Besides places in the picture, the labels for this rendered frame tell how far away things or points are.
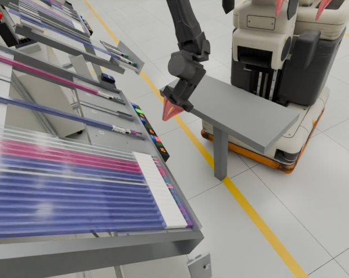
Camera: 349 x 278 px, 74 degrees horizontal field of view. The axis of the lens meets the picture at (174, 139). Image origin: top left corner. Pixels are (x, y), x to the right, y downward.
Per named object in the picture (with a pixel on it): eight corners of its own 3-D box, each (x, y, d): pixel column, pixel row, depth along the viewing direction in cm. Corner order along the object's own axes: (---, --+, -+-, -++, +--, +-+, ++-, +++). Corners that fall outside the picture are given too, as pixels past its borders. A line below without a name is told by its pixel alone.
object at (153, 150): (116, 104, 99) (123, 90, 96) (185, 246, 54) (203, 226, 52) (113, 103, 98) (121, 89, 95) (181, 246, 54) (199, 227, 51)
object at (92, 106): (116, 99, 97) (119, 92, 96) (188, 240, 53) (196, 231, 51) (70, 81, 85) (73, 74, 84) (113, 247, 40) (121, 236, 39)
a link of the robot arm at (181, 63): (210, 41, 68) (186, 48, 73) (191, 26, 59) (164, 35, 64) (210, 81, 68) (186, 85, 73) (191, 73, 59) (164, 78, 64)
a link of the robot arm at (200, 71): (211, 70, 69) (198, 61, 72) (200, 64, 64) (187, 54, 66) (198, 90, 72) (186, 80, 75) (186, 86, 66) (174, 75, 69)
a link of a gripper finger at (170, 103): (158, 122, 73) (173, 97, 69) (150, 110, 77) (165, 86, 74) (174, 127, 77) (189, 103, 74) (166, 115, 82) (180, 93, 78)
